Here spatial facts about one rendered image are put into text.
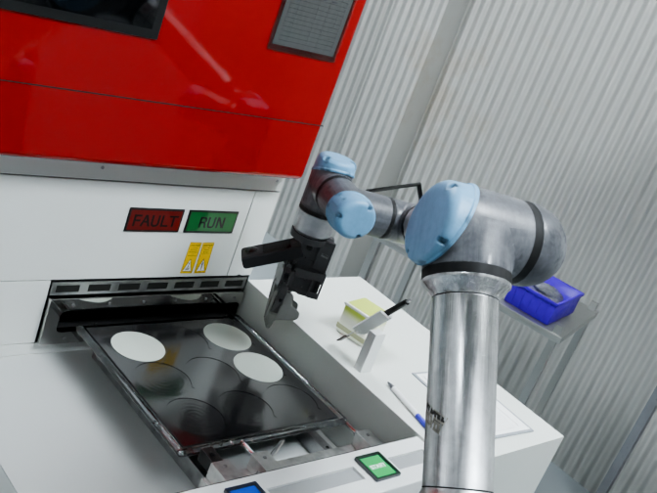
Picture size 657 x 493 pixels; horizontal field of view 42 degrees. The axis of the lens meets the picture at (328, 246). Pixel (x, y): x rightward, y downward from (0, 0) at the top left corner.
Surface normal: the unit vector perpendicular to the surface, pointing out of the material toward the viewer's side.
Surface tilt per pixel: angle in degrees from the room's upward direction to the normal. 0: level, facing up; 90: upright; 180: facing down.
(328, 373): 90
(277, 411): 0
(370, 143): 90
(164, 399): 0
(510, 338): 90
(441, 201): 83
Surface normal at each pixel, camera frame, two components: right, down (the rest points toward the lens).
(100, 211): 0.62, 0.48
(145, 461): 0.34, -0.88
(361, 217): 0.30, 0.44
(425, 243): -0.86, -0.33
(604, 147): -0.70, 0.00
